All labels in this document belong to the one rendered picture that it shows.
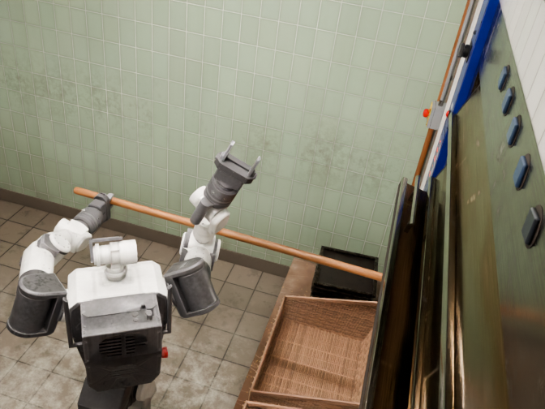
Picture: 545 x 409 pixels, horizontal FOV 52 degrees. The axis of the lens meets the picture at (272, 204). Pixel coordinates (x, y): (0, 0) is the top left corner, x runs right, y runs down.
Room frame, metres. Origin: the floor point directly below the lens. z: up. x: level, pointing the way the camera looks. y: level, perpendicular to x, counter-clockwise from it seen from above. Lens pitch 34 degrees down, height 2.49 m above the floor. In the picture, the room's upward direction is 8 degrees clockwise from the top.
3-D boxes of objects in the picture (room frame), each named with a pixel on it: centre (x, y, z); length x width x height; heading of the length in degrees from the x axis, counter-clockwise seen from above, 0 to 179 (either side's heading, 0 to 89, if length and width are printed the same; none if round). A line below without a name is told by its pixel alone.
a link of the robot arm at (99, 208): (1.69, 0.66, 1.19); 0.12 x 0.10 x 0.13; 167
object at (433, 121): (2.42, -0.69, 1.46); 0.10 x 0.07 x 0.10; 169
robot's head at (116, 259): (1.16, 0.40, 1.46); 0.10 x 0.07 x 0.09; 112
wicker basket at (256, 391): (1.57, -0.29, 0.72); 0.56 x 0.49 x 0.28; 170
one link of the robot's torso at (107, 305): (1.10, 0.38, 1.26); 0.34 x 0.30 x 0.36; 112
